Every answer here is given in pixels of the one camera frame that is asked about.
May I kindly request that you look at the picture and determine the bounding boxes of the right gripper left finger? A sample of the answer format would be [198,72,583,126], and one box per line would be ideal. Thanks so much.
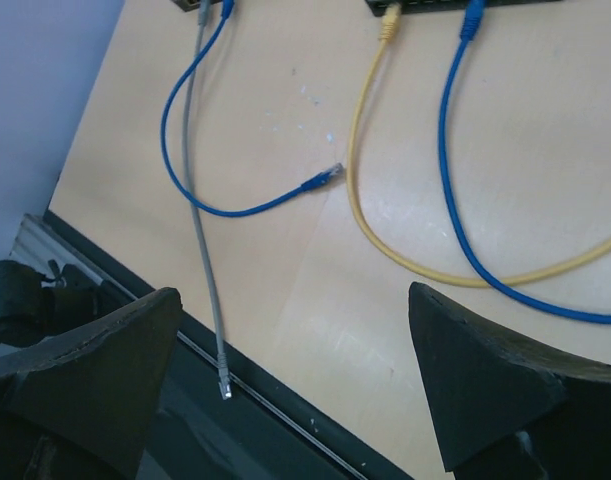
[0,288,183,479]

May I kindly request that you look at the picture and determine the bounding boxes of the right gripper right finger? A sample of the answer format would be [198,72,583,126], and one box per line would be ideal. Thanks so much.
[408,282,611,479]

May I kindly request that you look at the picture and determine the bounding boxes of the grey ethernet cable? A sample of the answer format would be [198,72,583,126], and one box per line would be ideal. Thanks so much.
[183,0,234,401]

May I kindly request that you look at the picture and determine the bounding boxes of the blue ethernet cable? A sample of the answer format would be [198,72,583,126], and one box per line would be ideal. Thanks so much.
[159,0,345,220]
[437,0,611,326]

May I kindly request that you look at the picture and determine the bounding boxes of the yellow ethernet cable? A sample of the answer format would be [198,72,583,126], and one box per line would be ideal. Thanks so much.
[346,3,611,289]

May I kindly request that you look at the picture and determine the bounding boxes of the black network switch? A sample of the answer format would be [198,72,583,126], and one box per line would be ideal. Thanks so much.
[365,0,556,17]
[172,0,203,12]

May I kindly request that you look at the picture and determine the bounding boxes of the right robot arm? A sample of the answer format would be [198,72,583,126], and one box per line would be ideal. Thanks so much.
[0,261,611,479]

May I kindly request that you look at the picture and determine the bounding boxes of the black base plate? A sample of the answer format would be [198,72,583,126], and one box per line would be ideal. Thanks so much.
[42,209,416,480]

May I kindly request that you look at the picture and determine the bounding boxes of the aluminium frame rail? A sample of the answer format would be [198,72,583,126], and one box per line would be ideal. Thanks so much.
[10,211,153,305]

